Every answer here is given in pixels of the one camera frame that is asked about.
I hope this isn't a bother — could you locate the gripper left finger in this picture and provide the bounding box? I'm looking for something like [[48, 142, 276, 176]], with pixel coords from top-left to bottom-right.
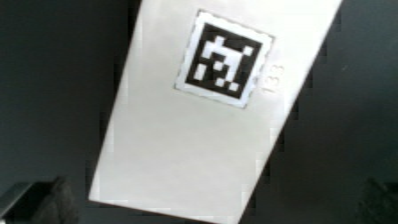
[[0, 177, 80, 224]]

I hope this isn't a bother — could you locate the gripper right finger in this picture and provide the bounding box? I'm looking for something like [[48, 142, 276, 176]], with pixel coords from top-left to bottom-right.
[[356, 178, 398, 224]]

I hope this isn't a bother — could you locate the white cabinet top block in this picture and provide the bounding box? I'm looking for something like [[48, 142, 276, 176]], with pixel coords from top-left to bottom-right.
[[89, 0, 343, 224]]

